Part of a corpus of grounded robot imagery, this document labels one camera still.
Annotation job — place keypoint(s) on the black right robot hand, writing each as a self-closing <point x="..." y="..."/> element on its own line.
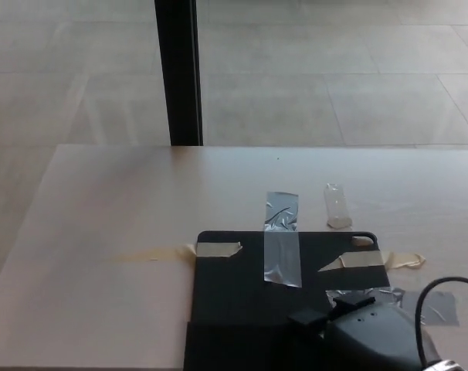
<point x="373" y="336"/>

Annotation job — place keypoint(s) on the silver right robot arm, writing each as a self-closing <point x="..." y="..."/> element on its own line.
<point x="448" y="366"/>

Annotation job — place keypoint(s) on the beige masking tape strip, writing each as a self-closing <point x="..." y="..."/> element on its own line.
<point x="216" y="250"/>
<point x="363" y="258"/>

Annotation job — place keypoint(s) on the small clear plastic tube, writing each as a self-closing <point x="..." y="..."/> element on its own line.
<point x="336" y="206"/>

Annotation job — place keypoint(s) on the wrinkled grey duct tape strip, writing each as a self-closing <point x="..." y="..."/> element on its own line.
<point x="440" y="309"/>

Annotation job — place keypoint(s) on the long grey duct tape strip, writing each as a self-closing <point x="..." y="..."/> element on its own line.
<point x="282" y="247"/>

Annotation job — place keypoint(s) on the black window frame post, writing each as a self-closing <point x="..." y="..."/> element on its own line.
<point x="180" y="69"/>

